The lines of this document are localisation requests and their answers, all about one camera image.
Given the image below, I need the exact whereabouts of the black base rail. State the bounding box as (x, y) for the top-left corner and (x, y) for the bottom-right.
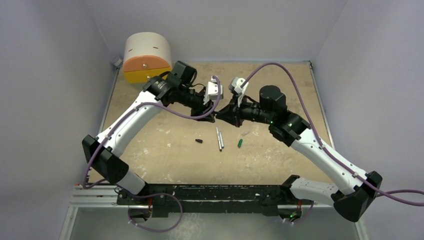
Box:
(117, 175), (312, 218)

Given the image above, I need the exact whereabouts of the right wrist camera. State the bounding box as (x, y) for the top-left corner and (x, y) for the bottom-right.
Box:
(228, 76), (249, 107)

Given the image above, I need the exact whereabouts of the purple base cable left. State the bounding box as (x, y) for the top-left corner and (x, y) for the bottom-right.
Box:
(127, 192), (185, 233)

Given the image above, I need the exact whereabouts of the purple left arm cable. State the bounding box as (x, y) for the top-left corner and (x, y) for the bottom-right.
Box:
(81, 75), (222, 190)

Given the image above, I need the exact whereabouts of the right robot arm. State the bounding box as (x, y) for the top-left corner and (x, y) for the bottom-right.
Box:
(216, 85), (382, 222)

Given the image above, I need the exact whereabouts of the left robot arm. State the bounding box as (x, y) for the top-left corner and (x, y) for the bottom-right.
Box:
(82, 61), (222, 205)

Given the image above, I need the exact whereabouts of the white marker black tip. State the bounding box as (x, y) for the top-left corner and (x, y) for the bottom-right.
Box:
(216, 126), (223, 152)

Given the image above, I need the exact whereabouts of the white marker blue tip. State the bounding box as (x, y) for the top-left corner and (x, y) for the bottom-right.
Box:
(218, 131), (225, 150)

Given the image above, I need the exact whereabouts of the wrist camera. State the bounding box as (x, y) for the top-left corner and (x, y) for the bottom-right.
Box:
(228, 76), (249, 107)
(203, 79), (224, 106)

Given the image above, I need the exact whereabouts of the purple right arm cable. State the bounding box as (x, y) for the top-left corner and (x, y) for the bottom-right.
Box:
(241, 62), (424, 208)

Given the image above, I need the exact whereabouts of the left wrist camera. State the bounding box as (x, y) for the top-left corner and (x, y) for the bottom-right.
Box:
(203, 79), (224, 106)

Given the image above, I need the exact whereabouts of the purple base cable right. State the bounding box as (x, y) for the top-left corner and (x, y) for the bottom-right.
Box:
(281, 198), (315, 226)

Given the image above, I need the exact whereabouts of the green pen cap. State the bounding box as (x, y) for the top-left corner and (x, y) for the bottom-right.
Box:
(237, 139), (243, 148)

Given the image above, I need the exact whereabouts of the small three-drawer pastel cabinet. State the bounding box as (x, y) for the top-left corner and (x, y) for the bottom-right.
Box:
(122, 32), (172, 85)

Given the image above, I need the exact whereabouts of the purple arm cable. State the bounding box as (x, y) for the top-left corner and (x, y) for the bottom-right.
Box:
(241, 62), (424, 208)
(81, 75), (222, 190)

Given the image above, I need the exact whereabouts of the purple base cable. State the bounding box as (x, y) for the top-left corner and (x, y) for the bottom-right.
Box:
(127, 192), (185, 233)
(281, 198), (315, 226)

